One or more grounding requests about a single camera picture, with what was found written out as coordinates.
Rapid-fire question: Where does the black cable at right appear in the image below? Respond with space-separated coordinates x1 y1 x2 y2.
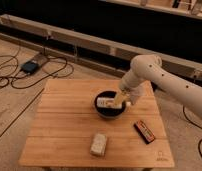
182 105 202 165

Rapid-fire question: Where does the wooden table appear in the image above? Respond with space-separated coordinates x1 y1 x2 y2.
19 79 174 168

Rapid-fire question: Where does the white sponge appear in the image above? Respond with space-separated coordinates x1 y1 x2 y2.
90 133 107 156

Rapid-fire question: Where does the clear plastic cup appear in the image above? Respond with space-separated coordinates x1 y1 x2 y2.
129 85 144 105

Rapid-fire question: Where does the black orange eraser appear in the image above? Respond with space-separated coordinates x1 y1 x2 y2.
134 120 155 144

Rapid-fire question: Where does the white tube in bowl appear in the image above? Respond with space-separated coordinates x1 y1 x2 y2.
96 97 122 109

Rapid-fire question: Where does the black bowl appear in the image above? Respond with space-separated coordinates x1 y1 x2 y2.
94 91 126 119

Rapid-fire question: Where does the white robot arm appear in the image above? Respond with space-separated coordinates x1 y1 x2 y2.
114 55 202 119

